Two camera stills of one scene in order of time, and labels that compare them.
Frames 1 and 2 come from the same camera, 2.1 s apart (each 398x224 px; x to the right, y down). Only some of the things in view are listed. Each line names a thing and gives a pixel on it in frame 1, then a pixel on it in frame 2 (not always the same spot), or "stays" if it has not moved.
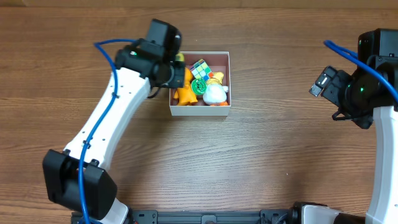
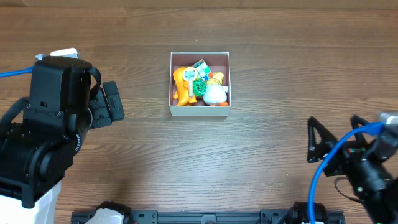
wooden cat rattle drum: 180,57 -> 190,74
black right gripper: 334,88 -> 337,157
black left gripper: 178,76 -> 104,109
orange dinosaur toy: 185,96 stays
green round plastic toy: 199,86 stays
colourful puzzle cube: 201,70 stays
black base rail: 201,216 stays
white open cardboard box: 217,61 stays
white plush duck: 215,93 stays
